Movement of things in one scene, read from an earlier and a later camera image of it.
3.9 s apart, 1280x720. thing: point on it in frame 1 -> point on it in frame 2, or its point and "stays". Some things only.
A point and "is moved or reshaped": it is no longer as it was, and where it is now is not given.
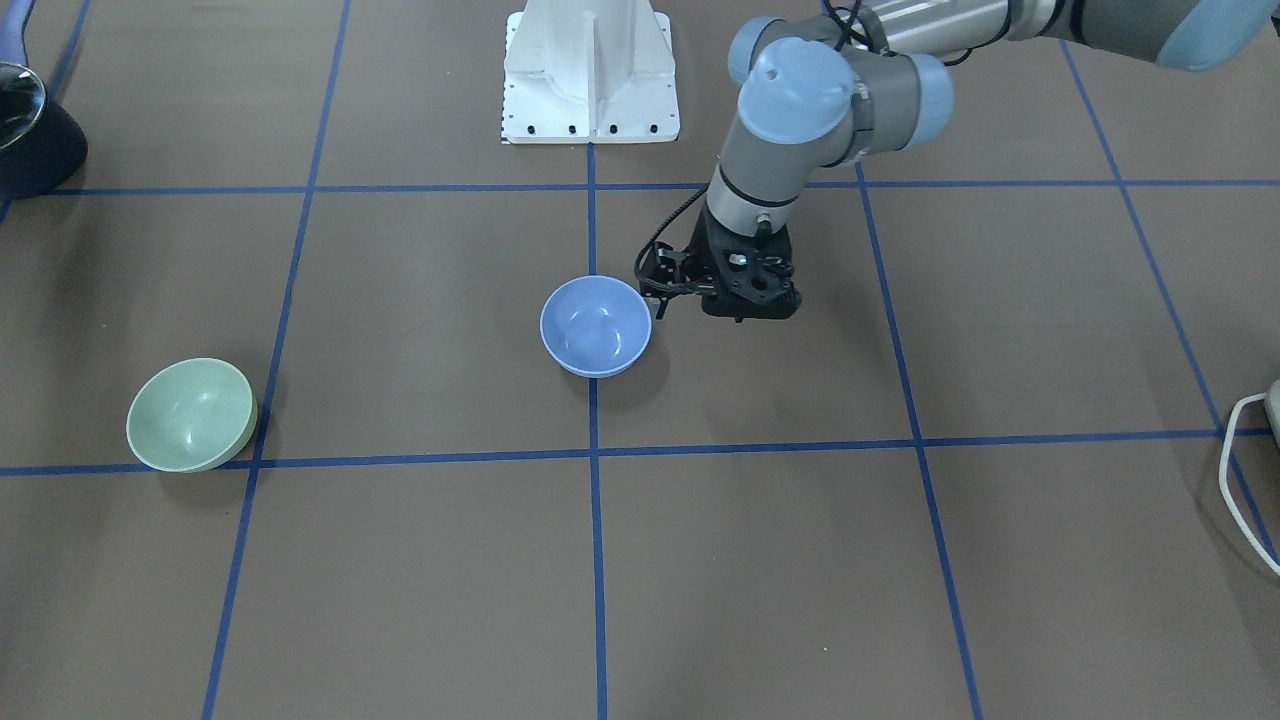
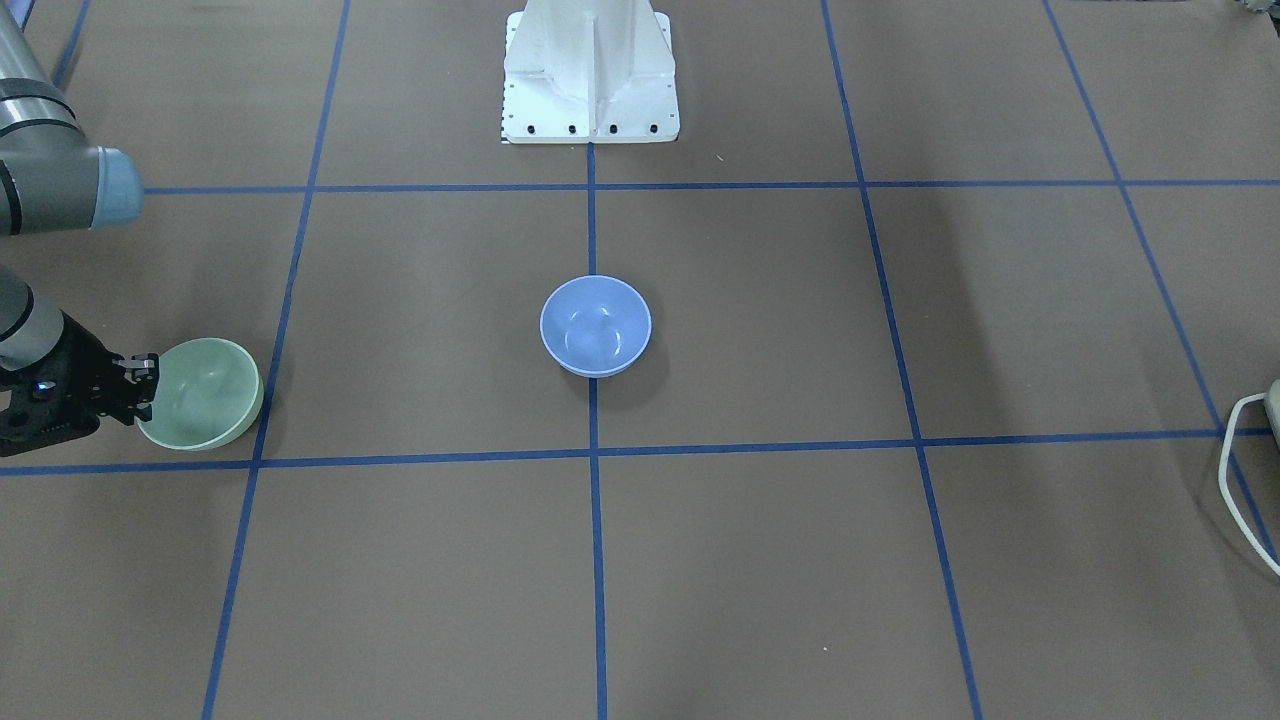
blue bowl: [595, 326] stays
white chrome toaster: [1272, 401] stays
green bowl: [191, 416] is moved or reshaped
